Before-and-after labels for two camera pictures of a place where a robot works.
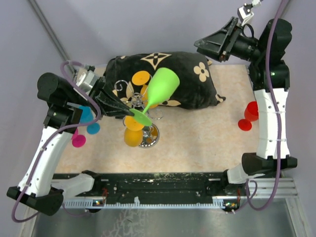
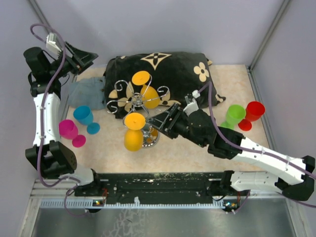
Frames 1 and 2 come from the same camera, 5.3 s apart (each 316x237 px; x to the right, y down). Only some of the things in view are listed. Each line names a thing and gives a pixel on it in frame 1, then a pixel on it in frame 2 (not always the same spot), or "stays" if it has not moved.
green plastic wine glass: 163,84 → 235,113
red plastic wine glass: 251,113 stays
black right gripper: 218,46 → 176,112
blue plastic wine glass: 87,116 stays
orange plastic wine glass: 141,78 stays
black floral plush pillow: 128,76 stays
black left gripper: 101,96 → 80,60
